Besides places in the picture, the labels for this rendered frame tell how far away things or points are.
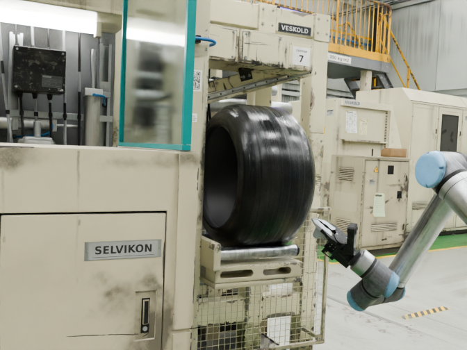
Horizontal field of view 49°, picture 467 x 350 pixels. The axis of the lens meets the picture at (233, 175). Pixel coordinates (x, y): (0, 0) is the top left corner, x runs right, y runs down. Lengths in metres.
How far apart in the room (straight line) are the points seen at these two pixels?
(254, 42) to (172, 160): 1.30
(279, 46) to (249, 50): 0.15
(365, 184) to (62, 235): 5.69
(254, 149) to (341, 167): 4.97
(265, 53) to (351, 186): 4.44
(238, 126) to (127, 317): 0.96
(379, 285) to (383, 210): 4.90
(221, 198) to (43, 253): 1.34
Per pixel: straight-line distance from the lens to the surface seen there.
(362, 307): 2.03
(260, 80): 2.42
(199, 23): 1.89
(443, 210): 1.91
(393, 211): 6.97
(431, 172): 1.72
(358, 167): 6.50
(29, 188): 0.99
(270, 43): 2.30
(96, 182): 1.00
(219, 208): 2.22
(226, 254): 1.85
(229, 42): 2.21
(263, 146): 1.77
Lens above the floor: 1.28
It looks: 3 degrees down
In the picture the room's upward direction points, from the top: 2 degrees clockwise
